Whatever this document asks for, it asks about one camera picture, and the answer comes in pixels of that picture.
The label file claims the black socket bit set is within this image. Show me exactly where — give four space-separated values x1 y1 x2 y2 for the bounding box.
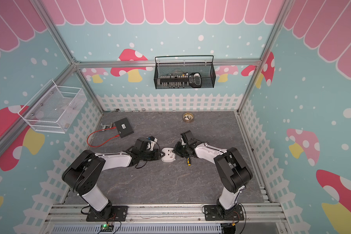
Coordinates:
156 74 193 89

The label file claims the black box device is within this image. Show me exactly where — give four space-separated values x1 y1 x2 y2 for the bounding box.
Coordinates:
114 118 134 138

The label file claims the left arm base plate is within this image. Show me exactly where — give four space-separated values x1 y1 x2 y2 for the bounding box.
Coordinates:
86 205 129 222

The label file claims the metal clamp bracket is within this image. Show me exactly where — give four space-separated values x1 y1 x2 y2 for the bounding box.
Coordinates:
100 122 113 130

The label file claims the brown tape roll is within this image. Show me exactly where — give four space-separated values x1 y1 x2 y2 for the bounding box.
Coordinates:
182 113 195 123

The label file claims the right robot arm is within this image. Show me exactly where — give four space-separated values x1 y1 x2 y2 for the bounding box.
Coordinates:
173 131 253 212

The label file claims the red cable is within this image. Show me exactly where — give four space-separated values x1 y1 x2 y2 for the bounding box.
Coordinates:
87 126 119 148

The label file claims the white wire mesh basket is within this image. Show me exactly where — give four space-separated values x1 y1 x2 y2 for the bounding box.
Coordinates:
18 80 87 134

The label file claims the white square alarm clock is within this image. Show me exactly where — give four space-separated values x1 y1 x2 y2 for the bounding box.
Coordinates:
161 147 176 162

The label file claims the black wire mesh basket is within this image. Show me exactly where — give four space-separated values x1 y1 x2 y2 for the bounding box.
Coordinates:
154 55 216 89

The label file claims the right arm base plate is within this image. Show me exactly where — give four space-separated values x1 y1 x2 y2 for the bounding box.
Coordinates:
202 205 245 222

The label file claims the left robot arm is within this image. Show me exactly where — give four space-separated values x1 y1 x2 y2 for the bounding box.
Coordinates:
61 136 163 216

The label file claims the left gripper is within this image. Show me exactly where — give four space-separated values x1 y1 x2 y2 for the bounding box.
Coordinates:
140 148 165 161

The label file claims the small green circuit board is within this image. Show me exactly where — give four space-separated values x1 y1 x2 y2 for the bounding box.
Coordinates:
99 224 114 233

